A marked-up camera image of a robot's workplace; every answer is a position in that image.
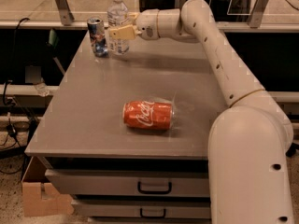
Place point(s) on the left metal bracket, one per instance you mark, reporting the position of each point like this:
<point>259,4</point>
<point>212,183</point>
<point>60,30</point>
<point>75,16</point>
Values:
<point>65,13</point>

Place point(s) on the grey drawer cabinet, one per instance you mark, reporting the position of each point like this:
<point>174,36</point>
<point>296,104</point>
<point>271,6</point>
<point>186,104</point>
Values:
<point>126,136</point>

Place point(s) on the drawer with handle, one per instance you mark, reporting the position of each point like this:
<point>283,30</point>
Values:
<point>142,209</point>
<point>129,183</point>

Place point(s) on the cardboard box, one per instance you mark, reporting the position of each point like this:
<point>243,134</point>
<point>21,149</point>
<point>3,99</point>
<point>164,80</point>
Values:
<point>39,197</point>

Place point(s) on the top drawer with handle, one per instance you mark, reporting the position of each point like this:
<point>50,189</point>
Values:
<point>129,183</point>

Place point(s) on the green handled tool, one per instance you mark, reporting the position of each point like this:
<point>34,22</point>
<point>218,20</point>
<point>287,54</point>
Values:
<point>52,45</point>

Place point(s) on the small water bottle on floor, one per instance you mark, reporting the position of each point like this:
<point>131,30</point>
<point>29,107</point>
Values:
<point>42,89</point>

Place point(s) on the right metal bracket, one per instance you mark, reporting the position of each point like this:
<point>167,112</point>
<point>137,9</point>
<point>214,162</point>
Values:
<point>256,15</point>

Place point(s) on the red Coca-Cola can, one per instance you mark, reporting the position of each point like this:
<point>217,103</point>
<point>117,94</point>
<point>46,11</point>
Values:
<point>148,115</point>

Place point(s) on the clear plastic water bottle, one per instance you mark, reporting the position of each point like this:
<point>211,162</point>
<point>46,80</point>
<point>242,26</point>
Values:
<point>117,15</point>

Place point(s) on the blue Red Bull can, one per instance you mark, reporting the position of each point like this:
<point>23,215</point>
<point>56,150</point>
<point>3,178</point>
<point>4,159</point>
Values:
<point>97,36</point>

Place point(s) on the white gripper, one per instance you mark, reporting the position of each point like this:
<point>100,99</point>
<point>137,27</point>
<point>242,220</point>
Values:
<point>147,25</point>

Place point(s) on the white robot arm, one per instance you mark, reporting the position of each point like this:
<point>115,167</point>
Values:
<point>248,142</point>

